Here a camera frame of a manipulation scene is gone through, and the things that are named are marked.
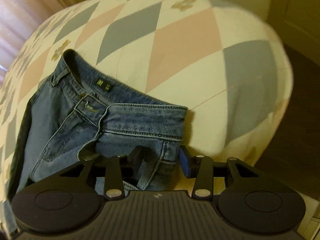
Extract pink sheer window curtain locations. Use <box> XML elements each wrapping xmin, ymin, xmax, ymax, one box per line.
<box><xmin>1</xmin><ymin>0</ymin><xmax>65</xmax><ymax>72</ymax></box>

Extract cream wooden door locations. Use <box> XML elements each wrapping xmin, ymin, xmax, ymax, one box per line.
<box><xmin>267</xmin><ymin>0</ymin><xmax>319</xmax><ymax>61</ymax></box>

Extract diamond patterned bed quilt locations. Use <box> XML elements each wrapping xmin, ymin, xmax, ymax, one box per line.
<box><xmin>1</xmin><ymin>0</ymin><xmax>293</xmax><ymax>238</ymax></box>

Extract blue denim jeans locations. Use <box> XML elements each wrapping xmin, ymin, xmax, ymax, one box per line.
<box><xmin>2</xmin><ymin>49</ymin><xmax>187</xmax><ymax>236</ymax></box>

